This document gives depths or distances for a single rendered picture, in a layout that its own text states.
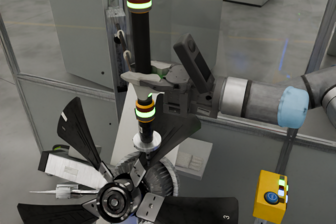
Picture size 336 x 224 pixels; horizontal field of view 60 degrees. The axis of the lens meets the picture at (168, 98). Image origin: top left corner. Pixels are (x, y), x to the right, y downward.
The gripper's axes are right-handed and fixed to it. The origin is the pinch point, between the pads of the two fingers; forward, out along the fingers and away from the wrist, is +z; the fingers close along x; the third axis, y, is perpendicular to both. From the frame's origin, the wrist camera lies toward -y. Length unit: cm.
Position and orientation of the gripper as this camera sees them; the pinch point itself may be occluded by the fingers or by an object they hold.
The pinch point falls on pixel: (131, 68)
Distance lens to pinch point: 63.3
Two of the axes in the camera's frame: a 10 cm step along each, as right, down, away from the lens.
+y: 0.0, 8.2, 5.8
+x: 3.4, -5.4, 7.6
